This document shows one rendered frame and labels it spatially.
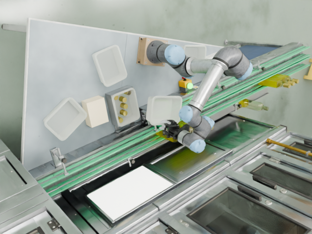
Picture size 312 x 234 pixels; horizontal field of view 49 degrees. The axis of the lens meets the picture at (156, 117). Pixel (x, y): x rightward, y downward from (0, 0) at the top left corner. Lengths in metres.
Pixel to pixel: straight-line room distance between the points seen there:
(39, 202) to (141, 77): 1.18
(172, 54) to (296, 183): 1.01
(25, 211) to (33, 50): 0.91
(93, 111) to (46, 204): 0.80
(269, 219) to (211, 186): 0.39
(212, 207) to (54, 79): 1.13
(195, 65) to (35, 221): 1.25
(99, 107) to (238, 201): 0.98
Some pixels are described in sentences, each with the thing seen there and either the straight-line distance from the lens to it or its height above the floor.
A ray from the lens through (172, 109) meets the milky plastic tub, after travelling 2.13.
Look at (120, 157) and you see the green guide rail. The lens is 2.16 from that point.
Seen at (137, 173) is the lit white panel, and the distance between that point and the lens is 2.13.
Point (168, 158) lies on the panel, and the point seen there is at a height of 1.06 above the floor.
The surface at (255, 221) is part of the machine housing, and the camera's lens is 1.78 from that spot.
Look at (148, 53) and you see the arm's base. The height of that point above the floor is 0.86.
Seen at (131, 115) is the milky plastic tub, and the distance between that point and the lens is 2.31.
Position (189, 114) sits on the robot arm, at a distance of 1.69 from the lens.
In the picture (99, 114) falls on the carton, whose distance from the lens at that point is 2.13.
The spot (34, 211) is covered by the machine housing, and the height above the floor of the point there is 1.43.
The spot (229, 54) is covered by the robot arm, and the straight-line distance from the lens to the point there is 1.81.
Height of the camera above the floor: 2.65
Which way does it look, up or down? 50 degrees down
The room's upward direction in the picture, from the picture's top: 111 degrees clockwise
